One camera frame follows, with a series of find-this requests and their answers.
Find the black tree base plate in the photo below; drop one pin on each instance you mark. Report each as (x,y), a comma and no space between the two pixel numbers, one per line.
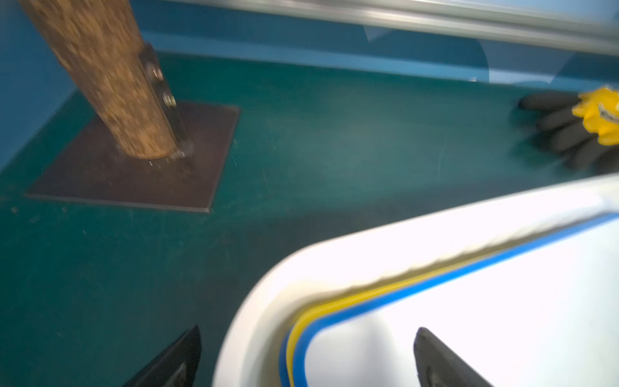
(93,169)

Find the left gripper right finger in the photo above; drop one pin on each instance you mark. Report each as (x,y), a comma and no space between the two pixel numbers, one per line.
(438,365)

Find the pink cherry blossom tree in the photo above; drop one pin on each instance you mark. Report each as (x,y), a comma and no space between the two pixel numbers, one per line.
(99,44)

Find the yellow black work glove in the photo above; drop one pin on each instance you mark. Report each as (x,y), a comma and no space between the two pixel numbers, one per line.
(583,126)

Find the blue-edged whiteboard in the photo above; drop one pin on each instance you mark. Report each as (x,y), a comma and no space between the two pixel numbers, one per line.
(541,313)

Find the white plastic storage box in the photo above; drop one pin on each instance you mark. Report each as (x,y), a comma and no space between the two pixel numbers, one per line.
(249,354)

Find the horizontal aluminium back bar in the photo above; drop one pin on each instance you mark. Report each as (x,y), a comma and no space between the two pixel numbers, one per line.
(454,18)

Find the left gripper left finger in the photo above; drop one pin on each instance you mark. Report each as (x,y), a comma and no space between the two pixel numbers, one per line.
(177,365)

